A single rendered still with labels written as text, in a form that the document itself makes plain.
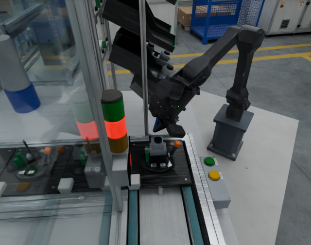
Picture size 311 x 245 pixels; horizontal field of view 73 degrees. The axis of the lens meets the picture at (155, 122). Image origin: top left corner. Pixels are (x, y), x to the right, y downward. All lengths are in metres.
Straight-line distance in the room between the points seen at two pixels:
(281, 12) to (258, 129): 4.81
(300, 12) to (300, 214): 4.93
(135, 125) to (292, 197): 1.56
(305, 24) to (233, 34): 5.83
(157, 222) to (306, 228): 1.52
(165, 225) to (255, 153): 0.61
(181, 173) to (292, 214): 1.43
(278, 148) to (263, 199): 0.35
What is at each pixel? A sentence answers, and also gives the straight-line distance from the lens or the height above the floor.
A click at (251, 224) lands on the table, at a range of 0.95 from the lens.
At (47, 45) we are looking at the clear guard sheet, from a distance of 0.26.
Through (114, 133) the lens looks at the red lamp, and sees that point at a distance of 0.49.
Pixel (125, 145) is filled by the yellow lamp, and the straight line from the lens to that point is 0.53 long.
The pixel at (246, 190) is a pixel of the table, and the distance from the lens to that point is 1.02.
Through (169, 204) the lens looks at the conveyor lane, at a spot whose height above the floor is 0.92.
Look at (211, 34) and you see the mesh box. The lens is 5.08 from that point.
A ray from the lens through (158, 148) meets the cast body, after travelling 0.81.
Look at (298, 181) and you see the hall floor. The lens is 2.40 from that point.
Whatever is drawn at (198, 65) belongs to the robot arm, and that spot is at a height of 1.38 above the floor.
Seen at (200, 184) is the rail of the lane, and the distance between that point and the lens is 0.86.
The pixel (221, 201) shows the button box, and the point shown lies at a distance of 0.84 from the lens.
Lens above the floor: 1.65
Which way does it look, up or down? 40 degrees down
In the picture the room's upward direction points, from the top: straight up
